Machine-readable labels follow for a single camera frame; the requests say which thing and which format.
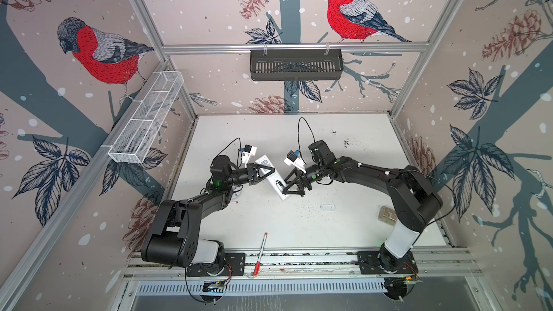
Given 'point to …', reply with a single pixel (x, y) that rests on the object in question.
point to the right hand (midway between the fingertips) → (285, 188)
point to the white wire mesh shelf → (133, 142)
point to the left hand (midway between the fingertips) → (272, 175)
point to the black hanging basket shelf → (296, 65)
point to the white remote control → (274, 178)
